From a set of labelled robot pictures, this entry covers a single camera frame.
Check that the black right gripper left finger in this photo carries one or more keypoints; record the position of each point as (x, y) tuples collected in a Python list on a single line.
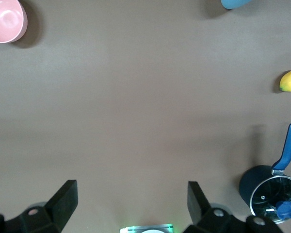
[(60, 206)]

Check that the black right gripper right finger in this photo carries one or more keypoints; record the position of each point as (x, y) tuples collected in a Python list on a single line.
[(201, 211)]

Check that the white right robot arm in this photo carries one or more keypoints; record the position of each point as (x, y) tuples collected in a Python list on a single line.
[(152, 231)]

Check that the dark blue saucepan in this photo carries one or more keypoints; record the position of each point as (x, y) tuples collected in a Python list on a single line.
[(252, 184)]

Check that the pink bowl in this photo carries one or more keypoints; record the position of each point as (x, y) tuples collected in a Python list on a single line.
[(3, 20)]

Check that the empty blue plastic cup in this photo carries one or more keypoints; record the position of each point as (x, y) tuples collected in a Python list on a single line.
[(232, 3)]

